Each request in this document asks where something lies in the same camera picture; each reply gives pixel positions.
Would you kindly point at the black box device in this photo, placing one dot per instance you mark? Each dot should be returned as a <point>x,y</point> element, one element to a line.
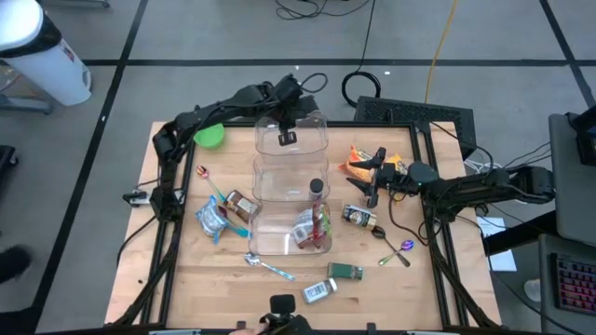
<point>584,139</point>

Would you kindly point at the clear plastic organizer bin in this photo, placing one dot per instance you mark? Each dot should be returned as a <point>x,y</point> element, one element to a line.
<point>279,237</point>

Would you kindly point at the yellow chicken ramen packet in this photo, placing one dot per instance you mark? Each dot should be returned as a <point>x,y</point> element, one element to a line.
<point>356,172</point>

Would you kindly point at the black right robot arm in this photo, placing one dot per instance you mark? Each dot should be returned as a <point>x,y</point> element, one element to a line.
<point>489,188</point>

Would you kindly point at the person's shoe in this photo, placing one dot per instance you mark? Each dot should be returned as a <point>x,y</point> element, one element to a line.
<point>14,263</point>

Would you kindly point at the purple bottle black lid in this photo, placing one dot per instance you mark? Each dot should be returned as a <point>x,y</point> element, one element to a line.
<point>316,187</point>

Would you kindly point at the white trash can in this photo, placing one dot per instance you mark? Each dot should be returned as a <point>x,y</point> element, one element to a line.
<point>46,70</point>

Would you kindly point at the iridescent purple green spoon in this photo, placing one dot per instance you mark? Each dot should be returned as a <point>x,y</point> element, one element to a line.
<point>408,245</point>

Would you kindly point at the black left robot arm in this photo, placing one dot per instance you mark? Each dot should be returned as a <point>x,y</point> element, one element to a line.
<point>223,105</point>

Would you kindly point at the white black power adapter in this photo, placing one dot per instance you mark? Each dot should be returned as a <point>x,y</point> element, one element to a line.
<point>137,199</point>

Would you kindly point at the green shrimp ramen packet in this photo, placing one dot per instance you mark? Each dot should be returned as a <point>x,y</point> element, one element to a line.
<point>324,223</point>

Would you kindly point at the white label seasoning jar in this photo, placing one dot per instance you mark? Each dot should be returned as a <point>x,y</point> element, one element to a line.
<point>318,291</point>

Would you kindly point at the pink gold spoon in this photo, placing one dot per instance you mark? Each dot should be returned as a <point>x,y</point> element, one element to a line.
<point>202,171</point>

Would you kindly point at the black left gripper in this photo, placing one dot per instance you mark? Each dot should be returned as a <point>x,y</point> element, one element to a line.
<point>289,118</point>

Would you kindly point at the green plastic bowl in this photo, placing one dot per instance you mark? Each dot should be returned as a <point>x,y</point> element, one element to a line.
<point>212,138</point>

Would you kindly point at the black backlit keyboard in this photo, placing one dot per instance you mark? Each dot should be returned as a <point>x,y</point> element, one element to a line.
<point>575,284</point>

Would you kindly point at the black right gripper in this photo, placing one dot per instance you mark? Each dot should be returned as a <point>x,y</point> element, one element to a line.
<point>391,179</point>

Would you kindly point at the teal plastic spoon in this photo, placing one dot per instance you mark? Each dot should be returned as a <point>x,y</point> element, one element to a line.
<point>242,231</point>

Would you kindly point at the black table clamp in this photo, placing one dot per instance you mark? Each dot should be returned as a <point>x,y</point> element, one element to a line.
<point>371,327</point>
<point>241,325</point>

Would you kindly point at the white paper sheet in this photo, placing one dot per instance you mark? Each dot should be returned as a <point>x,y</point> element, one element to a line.
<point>503,260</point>

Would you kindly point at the black gold label jar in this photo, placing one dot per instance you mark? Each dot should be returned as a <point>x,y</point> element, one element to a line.
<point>358,216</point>

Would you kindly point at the gray side desk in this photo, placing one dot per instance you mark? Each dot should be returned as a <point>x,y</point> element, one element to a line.
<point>572,209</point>

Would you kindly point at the red beef ramen packet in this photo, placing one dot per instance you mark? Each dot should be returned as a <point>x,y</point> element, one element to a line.
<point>303,228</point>

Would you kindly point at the blue ramen packet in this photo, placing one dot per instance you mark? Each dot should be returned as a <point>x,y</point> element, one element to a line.
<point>210,221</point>

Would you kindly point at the brown snack packet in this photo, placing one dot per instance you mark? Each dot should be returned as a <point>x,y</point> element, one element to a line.
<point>239,205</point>

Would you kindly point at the white computer mouse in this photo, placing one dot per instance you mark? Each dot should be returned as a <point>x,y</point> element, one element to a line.
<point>533,290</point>

